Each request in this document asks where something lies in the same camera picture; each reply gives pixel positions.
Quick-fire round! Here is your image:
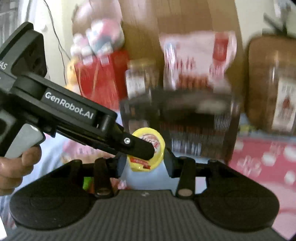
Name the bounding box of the yellow jelly cup snack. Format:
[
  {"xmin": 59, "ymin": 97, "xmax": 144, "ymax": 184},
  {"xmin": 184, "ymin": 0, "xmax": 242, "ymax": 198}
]
[{"xmin": 127, "ymin": 127, "xmax": 166, "ymax": 172}]

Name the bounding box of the person's left hand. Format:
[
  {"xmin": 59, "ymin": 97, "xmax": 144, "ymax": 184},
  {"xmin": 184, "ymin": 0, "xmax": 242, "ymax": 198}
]
[{"xmin": 0, "ymin": 145, "xmax": 42, "ymax": 196}]

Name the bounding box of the yellow duck plush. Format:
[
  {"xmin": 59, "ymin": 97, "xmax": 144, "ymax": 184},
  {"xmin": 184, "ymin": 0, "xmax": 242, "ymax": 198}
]
[{"xmin": 65, "ymin": 57, "xmax": 81, "ymax": 95}]

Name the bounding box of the black cardboard box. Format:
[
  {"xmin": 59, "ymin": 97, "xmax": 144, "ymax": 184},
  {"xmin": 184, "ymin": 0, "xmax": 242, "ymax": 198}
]
[{"xmin": 120, "ymin": 89, "xmax": 241, "ymax": 163}]

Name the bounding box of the red gift bag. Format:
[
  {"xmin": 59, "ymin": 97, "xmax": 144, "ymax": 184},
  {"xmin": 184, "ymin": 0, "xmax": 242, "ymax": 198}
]
[{"xmin": 74, "ymin": 50, "xmax": 130, "ymax": 110}]

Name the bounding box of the gold-lid nut jar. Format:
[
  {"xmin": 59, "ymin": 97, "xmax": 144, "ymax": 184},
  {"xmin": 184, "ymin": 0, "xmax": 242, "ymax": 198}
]
[{"xmin": 125, "ymin": 58, "xmax": 159, "ymax": 99}]

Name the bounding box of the cartoon pig bedsheet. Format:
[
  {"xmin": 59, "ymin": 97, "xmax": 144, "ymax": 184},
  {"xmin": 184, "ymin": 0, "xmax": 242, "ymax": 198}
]
[{"xmin": 0, "ymin": 111, "xmax": 296, "ymax": 240}]

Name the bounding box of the pink grey plush toy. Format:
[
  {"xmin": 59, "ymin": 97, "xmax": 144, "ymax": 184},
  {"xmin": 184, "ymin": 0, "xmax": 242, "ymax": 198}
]
[{"xmin": 70, "ymin": 1, "xmax": 125, "ymax": 57}]

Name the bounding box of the pink snack bag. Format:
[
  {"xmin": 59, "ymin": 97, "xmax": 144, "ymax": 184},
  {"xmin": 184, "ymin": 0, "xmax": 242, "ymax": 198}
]
[{"xmin": 159, "ymin": 31, "xmax": 237, "ymax": 92}]

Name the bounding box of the large clear snack jar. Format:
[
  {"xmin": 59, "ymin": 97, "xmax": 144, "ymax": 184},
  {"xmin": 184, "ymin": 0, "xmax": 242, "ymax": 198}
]
[{"xmin": 248, "ymin": 52, "xmax": 296, "ymax": 135}]

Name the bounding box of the brown cardboard sheet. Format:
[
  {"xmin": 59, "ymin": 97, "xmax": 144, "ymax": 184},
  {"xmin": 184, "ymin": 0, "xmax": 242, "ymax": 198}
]
[{"xmin": 119, "ymin": 0, "xmax": 244, "ymax": 94}]

